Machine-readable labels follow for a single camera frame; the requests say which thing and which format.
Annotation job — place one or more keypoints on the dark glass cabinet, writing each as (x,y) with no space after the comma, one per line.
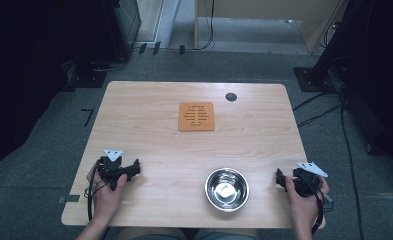
(124,23)

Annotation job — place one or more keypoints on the stainless steel bowl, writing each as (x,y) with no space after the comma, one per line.
(227,190)

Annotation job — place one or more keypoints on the person's left hand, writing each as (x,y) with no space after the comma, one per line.
(106,200)

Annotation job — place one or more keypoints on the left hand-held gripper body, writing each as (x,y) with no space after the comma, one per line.
(112,166)

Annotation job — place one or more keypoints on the black stand base plate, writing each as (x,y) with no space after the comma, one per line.
(312,80)

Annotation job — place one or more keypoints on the light wooden cabinet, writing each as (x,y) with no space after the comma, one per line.
(250,20)

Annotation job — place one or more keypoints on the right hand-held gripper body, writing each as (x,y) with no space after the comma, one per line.
(306,181)

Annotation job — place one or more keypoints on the person's right hand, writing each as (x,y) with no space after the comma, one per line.
(302,206)

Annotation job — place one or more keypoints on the orange wooden trivet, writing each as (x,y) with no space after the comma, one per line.
(196,116)

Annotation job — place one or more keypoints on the black floor stand foot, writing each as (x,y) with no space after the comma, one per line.
(85,76)

